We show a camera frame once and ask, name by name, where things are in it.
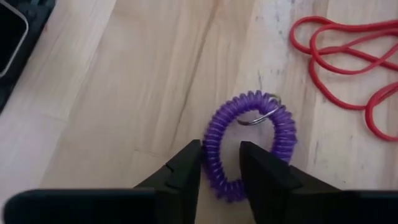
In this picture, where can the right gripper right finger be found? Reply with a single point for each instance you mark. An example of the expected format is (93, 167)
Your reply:
(280, 199)

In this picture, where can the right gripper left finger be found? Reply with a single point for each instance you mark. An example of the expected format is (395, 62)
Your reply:
(93, 207)

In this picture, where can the purple coil wristband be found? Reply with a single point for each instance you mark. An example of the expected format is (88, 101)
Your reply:
(214, 133)

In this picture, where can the table-level camera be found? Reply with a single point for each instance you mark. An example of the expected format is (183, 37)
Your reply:
(12, 37)

